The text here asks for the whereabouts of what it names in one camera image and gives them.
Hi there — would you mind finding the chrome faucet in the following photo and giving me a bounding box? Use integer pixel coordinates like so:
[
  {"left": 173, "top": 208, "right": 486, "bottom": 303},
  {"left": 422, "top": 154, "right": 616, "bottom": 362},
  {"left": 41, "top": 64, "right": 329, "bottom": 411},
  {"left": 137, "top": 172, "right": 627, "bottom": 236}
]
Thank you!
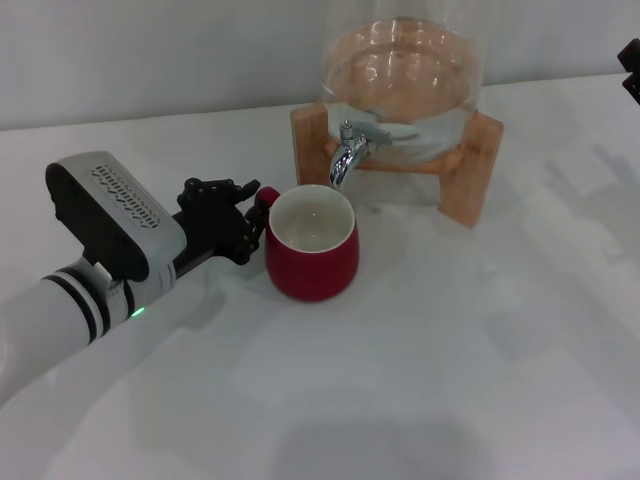
[{"left": 328, "top": 119, "right": 392, "bottom": 191}]

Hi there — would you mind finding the glass water dispenser jar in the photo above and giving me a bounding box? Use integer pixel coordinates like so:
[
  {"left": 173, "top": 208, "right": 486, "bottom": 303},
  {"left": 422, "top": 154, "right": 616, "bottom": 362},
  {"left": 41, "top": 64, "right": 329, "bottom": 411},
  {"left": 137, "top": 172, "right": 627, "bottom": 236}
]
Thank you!
[{"left": 319, "top": 0, "right": 485, "bottom": 165}]

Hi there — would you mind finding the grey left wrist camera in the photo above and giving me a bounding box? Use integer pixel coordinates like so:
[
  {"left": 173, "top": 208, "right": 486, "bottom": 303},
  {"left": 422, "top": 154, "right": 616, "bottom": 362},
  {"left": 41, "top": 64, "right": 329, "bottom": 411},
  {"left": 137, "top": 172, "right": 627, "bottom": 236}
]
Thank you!
[{"left": 45, "top": 149, "right": 189, "bottom": 285}]

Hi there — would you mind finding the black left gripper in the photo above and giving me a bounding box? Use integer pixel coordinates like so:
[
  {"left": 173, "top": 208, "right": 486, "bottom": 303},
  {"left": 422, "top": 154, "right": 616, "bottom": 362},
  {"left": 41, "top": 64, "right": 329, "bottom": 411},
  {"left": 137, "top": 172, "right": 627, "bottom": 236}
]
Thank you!
[{"left": 172, "top": 177, "right": 272, "bottom": 279}]

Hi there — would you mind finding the red ceramic cup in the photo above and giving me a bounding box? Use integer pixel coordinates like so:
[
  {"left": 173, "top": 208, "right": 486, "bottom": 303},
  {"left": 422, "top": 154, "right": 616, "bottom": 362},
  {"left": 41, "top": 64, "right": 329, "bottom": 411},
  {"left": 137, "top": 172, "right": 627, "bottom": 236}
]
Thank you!
[{"left": 254, "top": 183, "right": 360, "bottom": 303}]

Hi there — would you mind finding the wooden dispenser stand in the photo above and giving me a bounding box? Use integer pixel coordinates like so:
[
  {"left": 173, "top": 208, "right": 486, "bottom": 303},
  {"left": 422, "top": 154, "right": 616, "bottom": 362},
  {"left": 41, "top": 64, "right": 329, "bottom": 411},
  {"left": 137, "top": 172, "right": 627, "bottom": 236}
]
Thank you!
[{"left": 289, "top": 102, "right": 504, "bottom": 230}]

